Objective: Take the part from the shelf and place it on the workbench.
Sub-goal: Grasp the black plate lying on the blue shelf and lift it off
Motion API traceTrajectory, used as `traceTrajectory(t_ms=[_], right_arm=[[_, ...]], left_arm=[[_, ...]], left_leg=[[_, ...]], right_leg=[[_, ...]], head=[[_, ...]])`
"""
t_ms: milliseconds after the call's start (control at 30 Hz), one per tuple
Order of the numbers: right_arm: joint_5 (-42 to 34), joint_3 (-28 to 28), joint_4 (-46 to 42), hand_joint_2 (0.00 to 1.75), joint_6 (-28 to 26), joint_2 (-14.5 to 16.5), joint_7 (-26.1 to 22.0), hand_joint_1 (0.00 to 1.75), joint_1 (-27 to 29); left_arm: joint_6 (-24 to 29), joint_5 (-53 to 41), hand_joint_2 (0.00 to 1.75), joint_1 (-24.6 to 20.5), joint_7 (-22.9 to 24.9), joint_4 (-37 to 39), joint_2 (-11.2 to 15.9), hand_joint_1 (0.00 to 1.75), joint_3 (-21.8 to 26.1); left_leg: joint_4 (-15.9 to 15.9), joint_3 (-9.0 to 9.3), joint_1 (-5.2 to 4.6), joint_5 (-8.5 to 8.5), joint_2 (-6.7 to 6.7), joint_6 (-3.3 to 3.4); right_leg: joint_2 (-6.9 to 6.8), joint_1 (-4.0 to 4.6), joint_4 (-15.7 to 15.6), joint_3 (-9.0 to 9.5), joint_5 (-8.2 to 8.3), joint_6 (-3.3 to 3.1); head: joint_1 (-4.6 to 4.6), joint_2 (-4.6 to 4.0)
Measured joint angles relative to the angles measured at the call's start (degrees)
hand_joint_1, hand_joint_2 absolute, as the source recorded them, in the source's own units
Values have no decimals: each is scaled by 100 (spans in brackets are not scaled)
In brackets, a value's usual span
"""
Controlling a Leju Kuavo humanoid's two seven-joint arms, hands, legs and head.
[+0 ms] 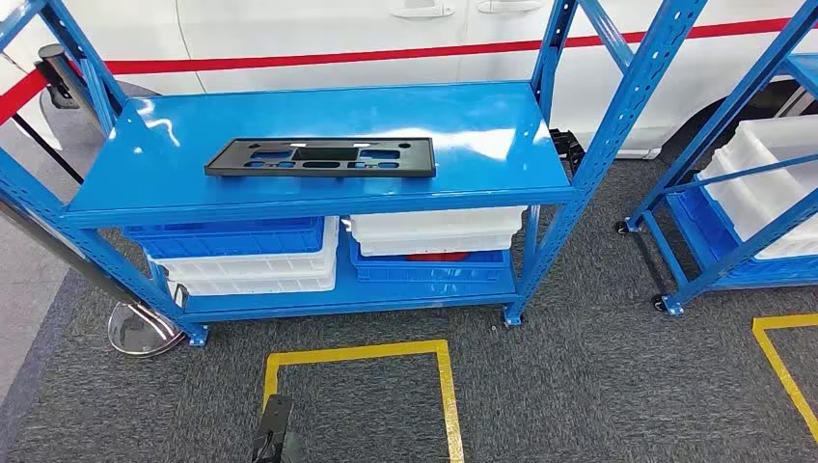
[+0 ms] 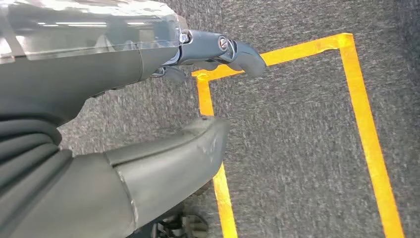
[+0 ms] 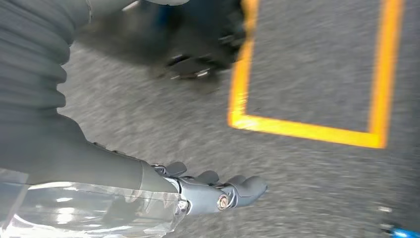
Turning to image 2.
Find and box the yellow floor tape square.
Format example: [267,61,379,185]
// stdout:
[192,33,406,238]

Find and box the dark robot foot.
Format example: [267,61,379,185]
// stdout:
[149,203,210,238]

